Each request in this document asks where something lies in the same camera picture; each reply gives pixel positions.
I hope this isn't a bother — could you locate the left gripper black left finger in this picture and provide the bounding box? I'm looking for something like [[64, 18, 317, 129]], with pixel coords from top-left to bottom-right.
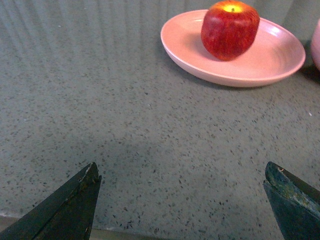
[[0, 162, 102, 240]]

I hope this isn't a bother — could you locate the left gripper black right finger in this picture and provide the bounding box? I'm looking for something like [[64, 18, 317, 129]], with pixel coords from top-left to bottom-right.
[[263, 161, 320, 240]]

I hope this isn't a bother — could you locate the pink plate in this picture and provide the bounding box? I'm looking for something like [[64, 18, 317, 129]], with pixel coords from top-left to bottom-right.
[[160, 9, 306, 88]]

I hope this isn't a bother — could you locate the pink bowl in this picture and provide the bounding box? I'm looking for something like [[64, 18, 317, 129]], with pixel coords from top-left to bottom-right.
[[310, 20, 320, 70]]

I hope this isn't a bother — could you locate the red apple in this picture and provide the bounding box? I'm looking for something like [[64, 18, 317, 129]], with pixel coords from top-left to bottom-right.
[[200, 0, 260, 61]]

